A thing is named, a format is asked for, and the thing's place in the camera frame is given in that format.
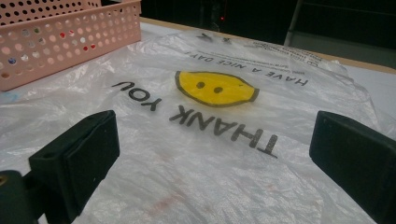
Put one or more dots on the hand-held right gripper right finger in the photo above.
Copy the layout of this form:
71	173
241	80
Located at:
351	155

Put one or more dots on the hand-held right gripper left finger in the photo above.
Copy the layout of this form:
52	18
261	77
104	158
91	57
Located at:
77	155

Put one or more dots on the pink perforated plastic basket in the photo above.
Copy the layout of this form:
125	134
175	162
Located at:
31	76

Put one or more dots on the clear printed plastic bag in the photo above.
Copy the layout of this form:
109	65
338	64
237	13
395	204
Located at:
186	177

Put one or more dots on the white metal desk frame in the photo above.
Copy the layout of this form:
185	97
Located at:
292	28

